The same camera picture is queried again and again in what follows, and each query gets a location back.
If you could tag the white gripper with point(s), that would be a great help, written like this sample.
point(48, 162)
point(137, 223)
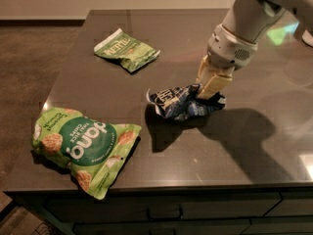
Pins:
point(228, 48)

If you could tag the green Kettle chip bag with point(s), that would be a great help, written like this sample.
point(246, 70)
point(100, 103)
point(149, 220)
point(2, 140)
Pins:
point(132, 54)

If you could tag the dark cabinet drawers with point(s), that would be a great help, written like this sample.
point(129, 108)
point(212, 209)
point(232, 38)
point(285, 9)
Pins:
point(231, 213)

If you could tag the blue Kettle chip bag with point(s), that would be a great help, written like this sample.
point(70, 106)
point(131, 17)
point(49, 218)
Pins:
point(181, 103)

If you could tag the green rice chip bag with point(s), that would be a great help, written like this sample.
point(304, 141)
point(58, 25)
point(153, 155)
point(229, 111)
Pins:
point(93, 151)

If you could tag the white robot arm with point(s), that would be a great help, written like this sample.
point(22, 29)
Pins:
point(250, 19)

